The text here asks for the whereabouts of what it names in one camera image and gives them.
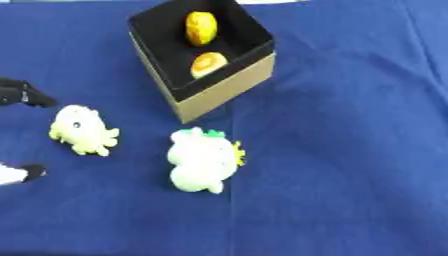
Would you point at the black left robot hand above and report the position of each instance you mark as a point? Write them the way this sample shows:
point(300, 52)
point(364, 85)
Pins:
point(17, 94)

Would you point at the tan cardboard box black inside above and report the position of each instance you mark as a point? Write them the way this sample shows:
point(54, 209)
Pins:
point(201, 76)

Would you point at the small pale yellow soft toy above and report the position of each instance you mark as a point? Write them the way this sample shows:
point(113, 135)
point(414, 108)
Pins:
point(83, 130)

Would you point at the orange toy fruit half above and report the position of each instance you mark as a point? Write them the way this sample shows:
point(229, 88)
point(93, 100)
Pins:
point(207, 64)

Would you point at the yellow toy lemon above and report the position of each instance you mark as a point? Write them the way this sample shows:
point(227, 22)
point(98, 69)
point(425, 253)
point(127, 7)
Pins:
point(201, 28)

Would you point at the white soft toy green spikes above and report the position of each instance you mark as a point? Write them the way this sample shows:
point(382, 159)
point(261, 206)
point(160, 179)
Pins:
point(203, 160)

